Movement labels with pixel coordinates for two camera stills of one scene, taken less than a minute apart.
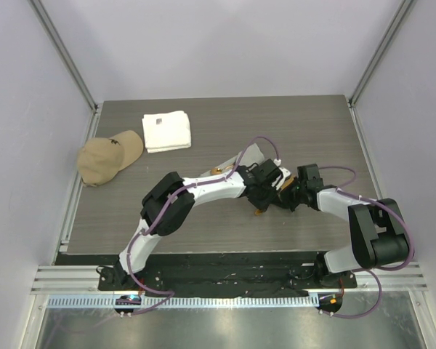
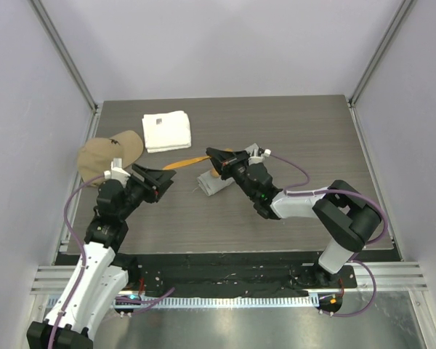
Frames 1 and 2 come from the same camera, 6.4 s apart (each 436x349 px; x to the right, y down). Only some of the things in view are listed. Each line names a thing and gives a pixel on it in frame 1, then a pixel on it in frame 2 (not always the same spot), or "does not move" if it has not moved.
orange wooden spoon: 259,211 -> 185,162
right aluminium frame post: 397,22 does not move
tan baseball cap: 101,159 does not move
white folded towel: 166,131 does not move
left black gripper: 263,204 -> 155,182
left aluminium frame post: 49,27 does not move
